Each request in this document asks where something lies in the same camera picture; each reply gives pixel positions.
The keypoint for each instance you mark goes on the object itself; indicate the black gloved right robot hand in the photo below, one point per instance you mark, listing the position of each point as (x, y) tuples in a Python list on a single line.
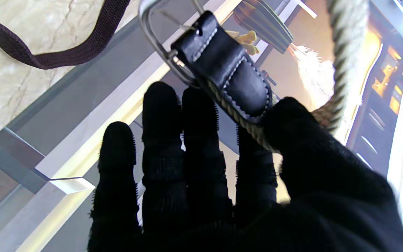
[(292, 182)]

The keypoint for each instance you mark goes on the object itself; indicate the beige braided belt black leather ends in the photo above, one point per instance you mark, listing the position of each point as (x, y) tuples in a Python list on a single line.
[(222, 63)]

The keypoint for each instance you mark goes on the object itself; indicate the dark brown webbing belt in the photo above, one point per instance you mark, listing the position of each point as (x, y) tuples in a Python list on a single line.
[(82, 56)]

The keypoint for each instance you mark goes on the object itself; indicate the white pampas grass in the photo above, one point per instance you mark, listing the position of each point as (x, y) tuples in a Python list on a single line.
[(313, 73)]

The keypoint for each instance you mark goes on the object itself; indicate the dark ribbed vase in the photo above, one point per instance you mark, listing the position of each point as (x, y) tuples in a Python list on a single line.
[(264, 24)]

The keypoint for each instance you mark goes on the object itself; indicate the grey counter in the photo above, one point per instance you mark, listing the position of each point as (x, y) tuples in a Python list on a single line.
[(12, 154)]

